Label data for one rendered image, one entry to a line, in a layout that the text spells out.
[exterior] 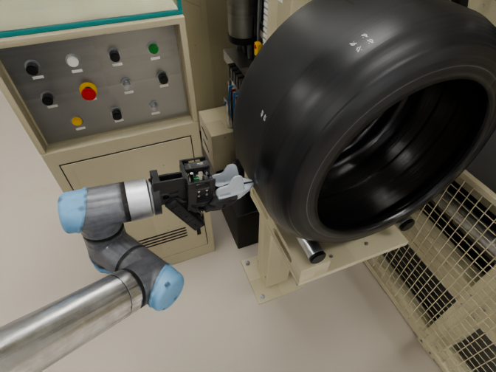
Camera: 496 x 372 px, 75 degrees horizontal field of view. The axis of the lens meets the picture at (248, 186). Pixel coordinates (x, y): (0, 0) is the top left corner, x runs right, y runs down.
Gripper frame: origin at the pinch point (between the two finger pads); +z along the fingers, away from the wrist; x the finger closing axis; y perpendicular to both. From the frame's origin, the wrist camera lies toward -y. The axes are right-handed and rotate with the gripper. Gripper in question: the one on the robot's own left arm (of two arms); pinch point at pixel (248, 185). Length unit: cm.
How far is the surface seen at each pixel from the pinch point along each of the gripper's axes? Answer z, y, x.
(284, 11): 17.4, 25.9, 28.6
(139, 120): -16, -21, 62
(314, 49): 8.4, 28.8, 0.4
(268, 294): 33, -107, 22
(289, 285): 45, -106, 22
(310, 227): 10.2, -4.0, -11.5
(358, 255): 33.6, -27.2, -9.8
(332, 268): 24.6, -28.3, -10.6
